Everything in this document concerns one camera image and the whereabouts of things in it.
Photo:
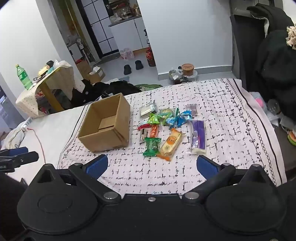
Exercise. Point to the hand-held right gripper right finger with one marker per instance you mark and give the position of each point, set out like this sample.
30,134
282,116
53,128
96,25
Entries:
207,166

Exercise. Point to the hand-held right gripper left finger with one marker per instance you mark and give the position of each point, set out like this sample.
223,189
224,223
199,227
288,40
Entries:
97,166

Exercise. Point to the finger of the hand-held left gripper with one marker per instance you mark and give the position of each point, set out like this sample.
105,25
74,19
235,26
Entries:
26,158
19,150

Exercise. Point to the long purple snack packet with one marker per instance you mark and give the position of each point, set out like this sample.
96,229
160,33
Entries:
198,136

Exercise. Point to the yellow orange cracker packet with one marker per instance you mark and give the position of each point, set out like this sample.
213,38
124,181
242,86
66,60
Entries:
170,144

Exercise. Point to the brown cardboard box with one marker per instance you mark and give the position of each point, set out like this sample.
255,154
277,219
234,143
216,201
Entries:
120,120

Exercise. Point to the blue snack packet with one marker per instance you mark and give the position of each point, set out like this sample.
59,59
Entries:
180,119

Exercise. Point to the green candy packet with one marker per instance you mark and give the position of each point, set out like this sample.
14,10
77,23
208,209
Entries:
151,146

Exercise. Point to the dark purple clear snack packet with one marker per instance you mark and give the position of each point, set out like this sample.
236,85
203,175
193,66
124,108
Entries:
192,109

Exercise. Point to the green stick snack packet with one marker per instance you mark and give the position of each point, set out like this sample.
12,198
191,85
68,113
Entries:
177,112

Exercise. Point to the red white snack packet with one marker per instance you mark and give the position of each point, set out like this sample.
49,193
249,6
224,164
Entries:
145,126

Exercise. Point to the orange snack packet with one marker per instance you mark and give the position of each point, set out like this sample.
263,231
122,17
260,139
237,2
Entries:
153,131

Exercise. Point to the teal yellow snack packet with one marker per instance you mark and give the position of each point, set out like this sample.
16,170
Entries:
165,113

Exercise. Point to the beige clear snack packet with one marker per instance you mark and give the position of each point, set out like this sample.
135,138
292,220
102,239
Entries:
146,109

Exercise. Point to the cream cloth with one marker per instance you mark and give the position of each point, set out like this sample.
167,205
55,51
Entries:
12,139

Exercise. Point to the white power strip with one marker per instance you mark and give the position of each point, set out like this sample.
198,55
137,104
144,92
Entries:
25,124

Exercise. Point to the black white printed blanket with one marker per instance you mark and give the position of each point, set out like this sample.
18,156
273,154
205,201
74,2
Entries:
231,115

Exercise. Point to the yellow wooden table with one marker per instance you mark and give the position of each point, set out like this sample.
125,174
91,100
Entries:
49,93

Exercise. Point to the green plastic bottle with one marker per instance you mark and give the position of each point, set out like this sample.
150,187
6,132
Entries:
23,76

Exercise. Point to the black clothes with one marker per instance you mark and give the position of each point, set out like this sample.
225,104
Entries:
85,92

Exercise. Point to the small table with cloth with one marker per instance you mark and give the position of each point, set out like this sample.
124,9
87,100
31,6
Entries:
62,76

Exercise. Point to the colorful round toy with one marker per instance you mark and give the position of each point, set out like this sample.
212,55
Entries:
291,138

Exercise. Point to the doll figure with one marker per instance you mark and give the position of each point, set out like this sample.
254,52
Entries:
49,65

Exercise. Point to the open floor carton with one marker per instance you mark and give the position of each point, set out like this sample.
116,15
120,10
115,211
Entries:
97,74

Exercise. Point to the green floor mat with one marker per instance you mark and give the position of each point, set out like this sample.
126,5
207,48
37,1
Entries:
148,86

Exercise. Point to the clear plastic trash bag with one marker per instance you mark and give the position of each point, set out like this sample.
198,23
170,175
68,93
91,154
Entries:
175,74

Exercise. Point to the brown lidded tub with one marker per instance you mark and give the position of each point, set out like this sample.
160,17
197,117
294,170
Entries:
187,69

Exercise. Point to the brown floor carton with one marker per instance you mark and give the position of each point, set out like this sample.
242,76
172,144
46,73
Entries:
82,67

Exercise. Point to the black slipper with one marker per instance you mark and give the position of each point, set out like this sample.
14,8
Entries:
127,69
138,64

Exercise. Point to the small white cabinet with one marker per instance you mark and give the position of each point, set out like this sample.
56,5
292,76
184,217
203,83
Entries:
75,52

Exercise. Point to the grey wardrobe panel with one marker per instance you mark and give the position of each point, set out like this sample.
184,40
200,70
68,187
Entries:
242,58

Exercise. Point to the pink plastic bag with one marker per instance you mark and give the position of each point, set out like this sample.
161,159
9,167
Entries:
126,53

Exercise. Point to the red labelled bottle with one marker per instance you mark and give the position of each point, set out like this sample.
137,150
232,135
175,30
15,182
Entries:
150,56

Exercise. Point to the small desk fan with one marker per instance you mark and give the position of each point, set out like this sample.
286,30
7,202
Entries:
79,42

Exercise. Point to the black jacket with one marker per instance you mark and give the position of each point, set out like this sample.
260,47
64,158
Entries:
277,58

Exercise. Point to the black framed glass door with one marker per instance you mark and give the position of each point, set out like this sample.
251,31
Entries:
99,30

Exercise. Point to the black spray bottle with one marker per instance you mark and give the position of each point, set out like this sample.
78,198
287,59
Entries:
147,36

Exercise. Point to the beige fluffy trim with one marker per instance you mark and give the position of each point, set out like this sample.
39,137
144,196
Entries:
291,37

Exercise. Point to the cluttered kitchen shelf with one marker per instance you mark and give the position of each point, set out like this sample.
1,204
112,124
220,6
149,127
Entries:
123,10

